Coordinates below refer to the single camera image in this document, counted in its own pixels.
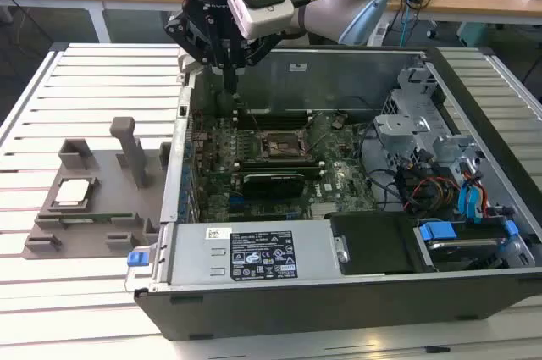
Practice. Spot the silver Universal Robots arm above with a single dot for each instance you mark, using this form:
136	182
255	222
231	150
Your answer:
326	12

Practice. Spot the black plastic shroud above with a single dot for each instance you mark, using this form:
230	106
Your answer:
372	245

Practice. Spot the coin battery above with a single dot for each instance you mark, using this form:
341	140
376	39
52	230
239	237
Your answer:
338	123

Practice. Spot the metal locking lever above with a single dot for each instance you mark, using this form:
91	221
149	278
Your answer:
255	121
317	145

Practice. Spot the silver CPU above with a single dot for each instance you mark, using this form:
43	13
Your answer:
75	191

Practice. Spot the green motherboard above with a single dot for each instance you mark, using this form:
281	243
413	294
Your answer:
339	165

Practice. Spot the silver drive cage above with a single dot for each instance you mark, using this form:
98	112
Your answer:
398	127

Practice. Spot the blue case latch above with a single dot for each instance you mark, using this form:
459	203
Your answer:
136	259

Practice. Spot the green RAM stick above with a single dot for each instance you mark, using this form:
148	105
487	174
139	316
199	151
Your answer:
97	219

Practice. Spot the silver power supply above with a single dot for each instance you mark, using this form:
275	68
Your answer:
195	258

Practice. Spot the white power strip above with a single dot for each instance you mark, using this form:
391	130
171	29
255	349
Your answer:
379	36

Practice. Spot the black open PC case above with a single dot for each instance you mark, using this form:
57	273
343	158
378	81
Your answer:
296	313

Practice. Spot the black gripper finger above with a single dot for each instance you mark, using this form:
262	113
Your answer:
258	51
190	38

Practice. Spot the hard disk in blue carrier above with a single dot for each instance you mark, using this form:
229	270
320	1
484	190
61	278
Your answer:
461	250

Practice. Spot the grey parts rack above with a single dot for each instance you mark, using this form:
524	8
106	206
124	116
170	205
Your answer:
110	195

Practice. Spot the teal container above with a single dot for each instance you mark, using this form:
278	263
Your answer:
476	34

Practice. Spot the black graphics card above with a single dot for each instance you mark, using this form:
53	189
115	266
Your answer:
273	185

